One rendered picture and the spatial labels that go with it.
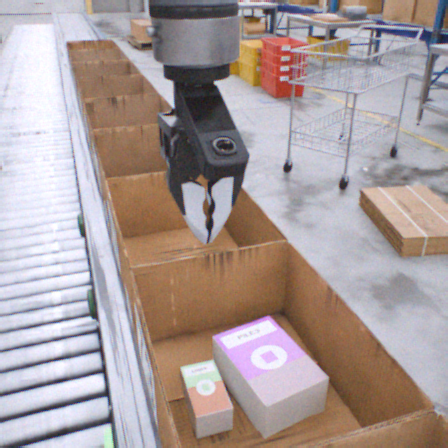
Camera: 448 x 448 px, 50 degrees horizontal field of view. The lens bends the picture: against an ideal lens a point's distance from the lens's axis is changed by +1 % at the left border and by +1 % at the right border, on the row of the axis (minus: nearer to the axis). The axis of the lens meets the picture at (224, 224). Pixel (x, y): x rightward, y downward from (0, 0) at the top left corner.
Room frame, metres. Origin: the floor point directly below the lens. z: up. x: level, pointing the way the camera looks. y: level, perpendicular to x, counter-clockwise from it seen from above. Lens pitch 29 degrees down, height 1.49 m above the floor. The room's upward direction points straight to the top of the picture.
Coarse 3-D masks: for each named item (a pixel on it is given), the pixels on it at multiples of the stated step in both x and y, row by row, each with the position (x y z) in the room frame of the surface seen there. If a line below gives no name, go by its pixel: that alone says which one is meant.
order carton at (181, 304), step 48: (144, 288) 0.66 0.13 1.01; (192, 288) 0.69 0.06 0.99; (240, 288) 0.72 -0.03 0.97; (288, 288) 0.73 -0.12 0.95; (144, 336) 0.52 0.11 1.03; (192, 336) 0.67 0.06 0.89; (336, 336) 0.57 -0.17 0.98; (336, 384) 0.55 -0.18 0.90; (384, 384) 0.46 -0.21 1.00; (192, 432) 0.47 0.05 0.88; (240, 432) 0.47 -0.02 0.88; (288, 432) 0.47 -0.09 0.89; (336, 432) 0.47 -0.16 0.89
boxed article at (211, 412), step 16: (192, 368) 0.55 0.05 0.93; (208, 368) 0.55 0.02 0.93; (192, 384) 0.52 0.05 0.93; (208, 384) 0.52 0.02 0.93; (192, 400) 0.49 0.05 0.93; (208, 400) 0.49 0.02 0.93; (224, 400) 0.49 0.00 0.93; (192, 416) 0.48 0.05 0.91; (208, 416) 0.47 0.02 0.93; (224, 416) 0.47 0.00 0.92; (208, 432) 0.47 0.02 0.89
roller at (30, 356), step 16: (80, 336) 0.83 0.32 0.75; (96, 336) 0.83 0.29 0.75; (0, 352) 0.78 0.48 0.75; (16, 352) 0.78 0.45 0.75; (32, 352) 0.78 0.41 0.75; (48, 352) 0.79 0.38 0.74; (64, 352) 0.79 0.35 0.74; (80, 352) 0.80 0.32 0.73; (0, 368) 0.75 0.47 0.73; (16, 368) 0.76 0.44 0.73
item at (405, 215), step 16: (368, 192) 2.95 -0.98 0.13; (384, 192) 2.95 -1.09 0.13; (400, 192) 2.95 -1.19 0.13; (416, 192) 2.95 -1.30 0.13; (432, 192) 2.95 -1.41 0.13; (368, 208) 2.85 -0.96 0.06; (384, 208) 2.71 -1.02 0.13; (400, 208) 2.71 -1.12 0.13; (416, 208) 2.71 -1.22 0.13; (432, 208) 2.71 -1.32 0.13; (384, 224) 2.60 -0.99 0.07; (400, 224) 2.50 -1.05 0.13; (416, 224) 2.50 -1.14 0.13; (432, 224) 2.50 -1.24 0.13; (400, 240) 2.38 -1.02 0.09; (416, 240) 2.35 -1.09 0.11; (432, 240) 2.36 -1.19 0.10
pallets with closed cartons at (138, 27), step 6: (132, 24) 10.67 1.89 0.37; (138, 24) 10.04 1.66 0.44; (144, 24) 9.99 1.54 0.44; (150, 24) 10.00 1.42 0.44; (132, 30) 10.74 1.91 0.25; (138, 30) 10.08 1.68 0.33; (144, 30) 9.84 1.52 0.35; (126, 36) 10.86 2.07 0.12; (132, 36) 10.69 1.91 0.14; (138, 36) 10.12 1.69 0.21; (144, 36) 9.84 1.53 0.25; (132, 42) 10.32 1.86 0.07; (138, 42) 9.83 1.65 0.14; (144, 42) 9.82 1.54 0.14; (150, 42) 9.86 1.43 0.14; (138, 48) 9.81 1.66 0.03; (144, 48) 9.91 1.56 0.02; (150, 48) 9.91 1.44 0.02
